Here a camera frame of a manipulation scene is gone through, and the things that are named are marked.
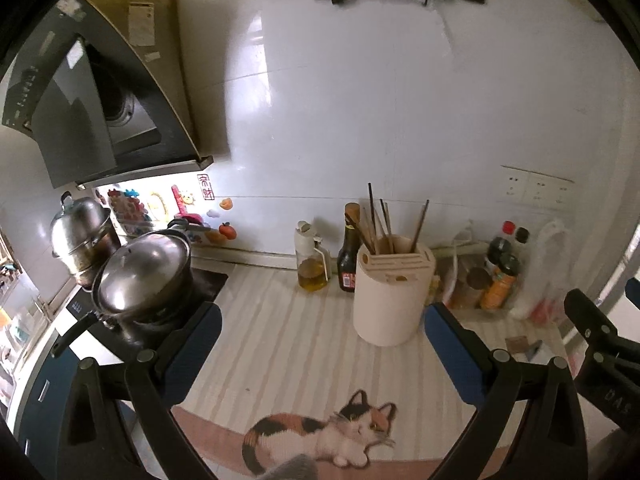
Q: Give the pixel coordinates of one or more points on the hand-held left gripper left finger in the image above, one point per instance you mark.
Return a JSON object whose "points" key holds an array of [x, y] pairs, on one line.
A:
{"points": [[195, 340]]}

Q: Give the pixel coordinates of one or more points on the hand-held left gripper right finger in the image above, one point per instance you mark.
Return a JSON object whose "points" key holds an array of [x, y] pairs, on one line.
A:
{"points": [[450, 350]]}

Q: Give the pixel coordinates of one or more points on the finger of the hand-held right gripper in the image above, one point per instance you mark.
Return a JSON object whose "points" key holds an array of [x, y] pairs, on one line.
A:
{"points": [[585, 315]]}

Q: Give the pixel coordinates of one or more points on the cream utensil holder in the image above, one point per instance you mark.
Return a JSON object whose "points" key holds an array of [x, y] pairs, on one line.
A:
{"points": [[385, 305]]}

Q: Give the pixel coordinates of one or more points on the white plastic bag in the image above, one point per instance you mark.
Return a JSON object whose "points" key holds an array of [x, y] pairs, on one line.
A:
{"points": [[547, 270]]}

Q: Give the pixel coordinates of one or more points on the black induction cooktop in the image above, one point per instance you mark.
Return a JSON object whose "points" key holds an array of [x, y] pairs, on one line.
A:
{"points": [[210, 282]]}

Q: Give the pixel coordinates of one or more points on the brown card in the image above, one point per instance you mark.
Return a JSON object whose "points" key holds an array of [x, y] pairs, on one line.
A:
{"points": [[517, 346]]}

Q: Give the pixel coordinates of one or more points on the orange label bottle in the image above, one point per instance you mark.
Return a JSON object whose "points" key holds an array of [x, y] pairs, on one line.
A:
{"points": [[497, 285]]}

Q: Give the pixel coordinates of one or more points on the steel pot with lid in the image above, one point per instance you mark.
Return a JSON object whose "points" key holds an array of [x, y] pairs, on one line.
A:
{"points": [[145, 275]]}

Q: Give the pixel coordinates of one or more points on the white plastic packet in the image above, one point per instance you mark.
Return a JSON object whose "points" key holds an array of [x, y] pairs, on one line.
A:
{"points": [[456, 265]]}

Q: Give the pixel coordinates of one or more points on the striped cat print mat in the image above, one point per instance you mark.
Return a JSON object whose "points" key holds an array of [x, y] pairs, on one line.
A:
{"points": [[280, 350]]}

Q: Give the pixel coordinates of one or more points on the black cap sauce bottle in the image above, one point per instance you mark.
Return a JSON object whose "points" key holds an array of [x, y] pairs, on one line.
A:
{"points": [[521, 237]]}

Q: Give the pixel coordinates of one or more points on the red cap sauce bottle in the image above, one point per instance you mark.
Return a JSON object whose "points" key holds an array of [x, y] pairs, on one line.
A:
{"points": [[499, 247]]}

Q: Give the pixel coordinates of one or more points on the dark sauce bottle brown cap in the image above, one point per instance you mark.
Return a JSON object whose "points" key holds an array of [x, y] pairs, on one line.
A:
{"points": [[349, 265]]}

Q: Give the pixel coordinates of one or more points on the clear cooking oil bottle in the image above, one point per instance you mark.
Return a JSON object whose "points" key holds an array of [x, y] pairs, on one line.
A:
{"points": [[311, 270]]}

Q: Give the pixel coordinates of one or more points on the steel steamer pot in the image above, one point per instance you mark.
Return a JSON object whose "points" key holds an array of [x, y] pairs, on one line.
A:
{"points": [[82, 230]]}

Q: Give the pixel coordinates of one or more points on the blue cabinet front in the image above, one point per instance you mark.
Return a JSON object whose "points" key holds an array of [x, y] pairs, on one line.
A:
{"points": [[47, 400]]}

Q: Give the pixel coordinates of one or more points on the black range hood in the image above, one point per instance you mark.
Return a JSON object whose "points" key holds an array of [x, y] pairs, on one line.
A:
{"points": [[75, 100]]}

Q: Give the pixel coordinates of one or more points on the beige wall pipe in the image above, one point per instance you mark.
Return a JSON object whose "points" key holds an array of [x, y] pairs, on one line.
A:
{"points": [[465, 247]]}

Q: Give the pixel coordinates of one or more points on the orange fruit wall ornament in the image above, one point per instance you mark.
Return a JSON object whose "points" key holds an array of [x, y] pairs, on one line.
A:
{"points": [[226, 203], [227, 230]]}

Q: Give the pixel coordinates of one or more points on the white wall outlet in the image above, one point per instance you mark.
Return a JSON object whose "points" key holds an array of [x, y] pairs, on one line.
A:
{"points": [[549, 192], [514, 185]]}

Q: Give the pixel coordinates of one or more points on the yellow wall sticker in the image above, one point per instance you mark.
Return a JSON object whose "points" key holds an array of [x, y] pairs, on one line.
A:
{"points": [[156, 206]]}

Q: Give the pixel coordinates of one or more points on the pink wall sticker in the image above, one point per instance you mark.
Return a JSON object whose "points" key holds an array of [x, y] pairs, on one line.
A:
{"points": [[181, 199]]}

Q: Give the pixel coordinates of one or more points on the colourful wall sticker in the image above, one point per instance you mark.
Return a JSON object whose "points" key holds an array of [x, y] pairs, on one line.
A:
{"points": [[127, 210]]}

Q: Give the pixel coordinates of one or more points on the red seal wall sticker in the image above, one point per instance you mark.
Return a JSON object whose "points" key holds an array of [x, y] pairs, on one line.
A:
{"points": [[204, 187]]}

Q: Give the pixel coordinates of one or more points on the brown hood duct cover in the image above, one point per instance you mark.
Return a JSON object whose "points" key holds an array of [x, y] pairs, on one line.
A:
{"points": [[155, 50]]}

